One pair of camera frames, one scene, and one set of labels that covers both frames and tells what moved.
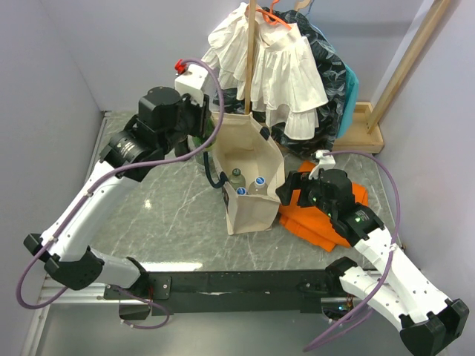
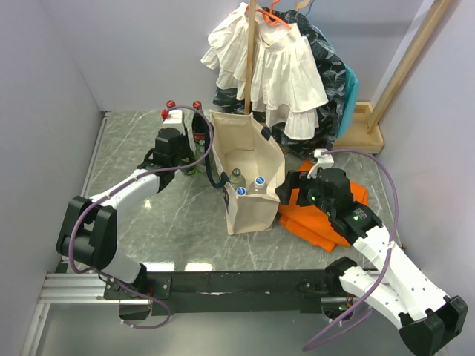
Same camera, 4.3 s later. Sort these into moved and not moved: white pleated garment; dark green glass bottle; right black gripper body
Moved: dark green glass bottle
Not moved: right black gripper body; white pleated garment
